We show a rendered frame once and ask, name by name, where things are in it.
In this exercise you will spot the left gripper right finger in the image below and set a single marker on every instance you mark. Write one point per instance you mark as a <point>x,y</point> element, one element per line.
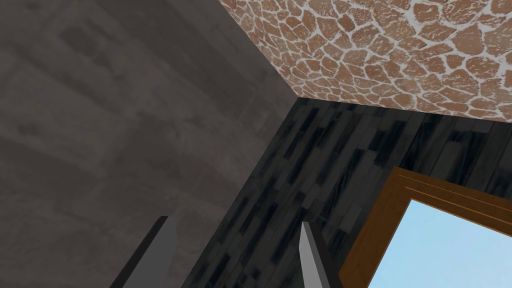
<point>316,260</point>

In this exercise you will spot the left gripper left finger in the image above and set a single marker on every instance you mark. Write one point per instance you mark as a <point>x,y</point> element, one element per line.
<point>150,258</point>

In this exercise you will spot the brown framed window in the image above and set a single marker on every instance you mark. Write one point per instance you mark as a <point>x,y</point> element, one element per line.
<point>436,244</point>

